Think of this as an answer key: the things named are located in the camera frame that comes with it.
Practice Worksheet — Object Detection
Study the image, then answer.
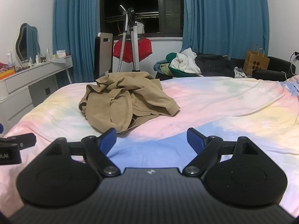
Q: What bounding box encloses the metal clothes rail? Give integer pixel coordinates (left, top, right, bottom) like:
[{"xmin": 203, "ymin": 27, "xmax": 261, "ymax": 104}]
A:
[{"xmin": 105, "ymin": 11, "xmax": 160, "ymax": 22}]

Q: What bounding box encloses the tan sweatshirt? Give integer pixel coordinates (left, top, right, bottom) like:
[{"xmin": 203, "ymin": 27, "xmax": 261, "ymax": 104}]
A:
[{"xmin": 78, "ymin": 71, "xmax": 181, "ymax": 134}]

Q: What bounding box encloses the white charger cable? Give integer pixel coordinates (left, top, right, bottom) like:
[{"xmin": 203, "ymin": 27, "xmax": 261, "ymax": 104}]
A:
[{"xmin": 283, "ymin": 52, "xmax": 299, "ymax": 79}]

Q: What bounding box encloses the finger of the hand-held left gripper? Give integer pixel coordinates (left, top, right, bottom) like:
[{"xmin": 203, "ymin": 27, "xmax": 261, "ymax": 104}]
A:
[{"xmin": 0, "ymin": 133, "xmax": 37, "ymax": 150}]

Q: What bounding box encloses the red garment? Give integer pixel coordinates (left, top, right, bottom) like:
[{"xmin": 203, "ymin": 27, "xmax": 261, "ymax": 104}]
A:
[{"xmin": 113, "ymin": 37, "xmax": 153, "ymax": 63}]

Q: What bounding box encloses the wavy frame mirror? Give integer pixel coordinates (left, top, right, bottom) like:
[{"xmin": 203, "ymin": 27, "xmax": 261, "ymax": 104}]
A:
[{"xmin": 15, "ymin": 23, "xmax": 41, "ymax": 63}]

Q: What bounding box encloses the blue garment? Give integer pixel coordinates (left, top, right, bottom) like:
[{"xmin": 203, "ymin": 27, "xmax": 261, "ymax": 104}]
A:
[{"xmin": 153, "ymin": 59, "xmax": 171, "ymax": 72}]

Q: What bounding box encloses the yellow-green garment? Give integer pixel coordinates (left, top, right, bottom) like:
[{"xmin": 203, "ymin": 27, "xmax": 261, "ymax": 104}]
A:
[{"xmin": 159, "ymin": 63, "xmax": 173, "ymax": 76}]

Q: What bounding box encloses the black jacket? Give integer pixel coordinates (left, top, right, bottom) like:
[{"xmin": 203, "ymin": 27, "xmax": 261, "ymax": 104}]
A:
[{"xmin": 195, "ymin": 52, "xmax": 236, "ymax": 78}]

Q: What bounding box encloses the brown paper bag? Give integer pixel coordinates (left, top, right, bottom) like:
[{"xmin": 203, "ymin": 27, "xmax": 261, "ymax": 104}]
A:
[{"xmin": 243, "ymin": 44, "xmax": 271, "ymax": 76}]

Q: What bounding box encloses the colourful box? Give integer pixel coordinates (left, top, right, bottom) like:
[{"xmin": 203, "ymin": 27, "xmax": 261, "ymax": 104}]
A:
[{"xmin": 0, "ymin": 62, "xmax": 16, "ymax": 80}]

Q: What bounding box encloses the garment steamer hose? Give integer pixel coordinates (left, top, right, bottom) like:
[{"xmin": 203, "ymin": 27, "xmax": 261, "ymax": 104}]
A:
[{"xmin": 116, "ymin": 4, "xmax": 130, "ymax": 74}]

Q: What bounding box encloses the white dresser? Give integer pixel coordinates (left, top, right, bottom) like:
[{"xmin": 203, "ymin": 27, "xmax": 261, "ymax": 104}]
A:
[{"xmin": 0, "ymin": 55, "xmax": 73, "ymax": 136}]

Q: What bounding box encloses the white patterned cloth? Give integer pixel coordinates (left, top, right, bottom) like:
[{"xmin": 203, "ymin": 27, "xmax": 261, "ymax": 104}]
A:
[{"xmin": 233, "ymin": 66, "xmax": 248, "ymax": 79}]

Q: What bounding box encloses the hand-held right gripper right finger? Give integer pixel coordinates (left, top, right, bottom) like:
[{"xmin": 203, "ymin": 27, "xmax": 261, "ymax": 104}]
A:
[{"xmin": 182, "ymin": 127, "xmax": 260, "ymax": 177}]

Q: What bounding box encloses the metal clothes rack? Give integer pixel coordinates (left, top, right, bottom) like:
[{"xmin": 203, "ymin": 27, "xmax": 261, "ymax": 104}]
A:
[{"xmin": 127, "ymin": 7, "xmax": 142, "ymax": 72}]

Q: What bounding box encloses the blue curtain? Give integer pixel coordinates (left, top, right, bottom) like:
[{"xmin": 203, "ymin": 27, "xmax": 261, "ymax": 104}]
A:
[
  {"xmin": 181, "ymin": 0, "xmax": 270, "ymax": 61},
  {"xmin": 52, "ymin": 0, "xmax": 101, "ymax": 84}
]

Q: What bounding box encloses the pastel tie-dye blanket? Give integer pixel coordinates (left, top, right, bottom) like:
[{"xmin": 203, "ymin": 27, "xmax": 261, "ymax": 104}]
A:
[{"xmin": 0, "ymin": 75, "xmax": 299, "ymax": 217}]

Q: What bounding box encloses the green garment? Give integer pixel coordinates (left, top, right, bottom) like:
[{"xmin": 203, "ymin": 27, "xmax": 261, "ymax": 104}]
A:
[{"xmin": 166, "ymin": 52, "xmax": 204, "ymax": 78}]

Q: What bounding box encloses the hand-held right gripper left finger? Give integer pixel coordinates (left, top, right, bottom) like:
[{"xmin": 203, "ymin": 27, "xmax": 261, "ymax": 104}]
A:
[{"xmin": 44, "ymin": 127, "xmax": 121, "ymax": 177}]

